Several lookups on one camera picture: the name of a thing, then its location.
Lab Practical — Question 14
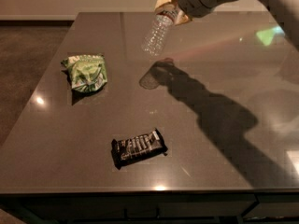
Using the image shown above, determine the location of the green crumpled snack bag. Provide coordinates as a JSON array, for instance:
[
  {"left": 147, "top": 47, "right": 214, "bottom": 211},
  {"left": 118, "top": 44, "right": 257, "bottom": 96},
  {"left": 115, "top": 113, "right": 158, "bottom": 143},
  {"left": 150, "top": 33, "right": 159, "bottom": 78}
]
[{"left": 61, "top": 54, "right": 107, "bottom": 93}]

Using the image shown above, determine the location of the black candy bar wrapper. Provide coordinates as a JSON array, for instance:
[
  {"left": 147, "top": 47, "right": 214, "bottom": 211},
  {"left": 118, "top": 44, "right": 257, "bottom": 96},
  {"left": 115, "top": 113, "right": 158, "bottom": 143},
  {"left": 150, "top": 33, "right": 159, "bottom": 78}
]
[{"left": 111, "top": 129, "right": 168, "bottom": 169}]

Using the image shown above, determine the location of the clear plastic water bottle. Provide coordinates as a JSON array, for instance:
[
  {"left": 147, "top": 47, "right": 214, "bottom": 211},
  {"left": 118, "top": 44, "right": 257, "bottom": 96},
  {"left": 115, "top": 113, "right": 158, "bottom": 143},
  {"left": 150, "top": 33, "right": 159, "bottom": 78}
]
[{"left": 141, "top": 10, "right": 177, "bottom": 56}]

